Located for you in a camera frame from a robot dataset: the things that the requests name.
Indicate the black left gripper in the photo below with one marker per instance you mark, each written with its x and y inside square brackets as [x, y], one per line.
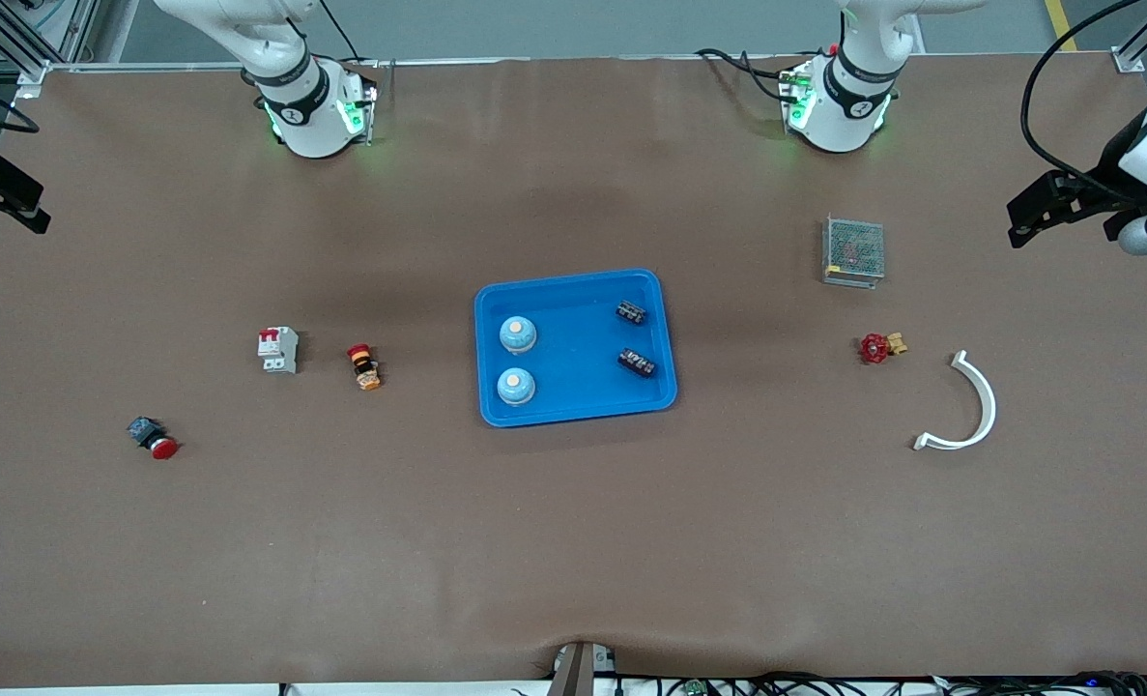
[1106, 184]

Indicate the blue bell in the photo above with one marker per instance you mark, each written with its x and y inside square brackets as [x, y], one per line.
[518, 335]
[516, 387]

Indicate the blue plastic tray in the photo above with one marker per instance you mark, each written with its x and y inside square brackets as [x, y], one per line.
[573, 387]

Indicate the metal mesh power supply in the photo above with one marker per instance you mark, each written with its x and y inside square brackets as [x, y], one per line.
[853, 249]

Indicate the white red circuit breaker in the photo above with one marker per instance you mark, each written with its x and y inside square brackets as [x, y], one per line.
[278, 350]

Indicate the brown table mat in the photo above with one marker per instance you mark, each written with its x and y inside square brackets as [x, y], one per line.
[573, 541]

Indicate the metal table clamp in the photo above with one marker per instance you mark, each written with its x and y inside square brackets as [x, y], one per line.
[578, 672]

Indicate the white curved plastic bracket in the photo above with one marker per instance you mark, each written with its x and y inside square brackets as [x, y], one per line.
[989, 401]

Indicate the red push button switch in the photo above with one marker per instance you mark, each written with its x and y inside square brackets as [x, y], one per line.
[153, 437]

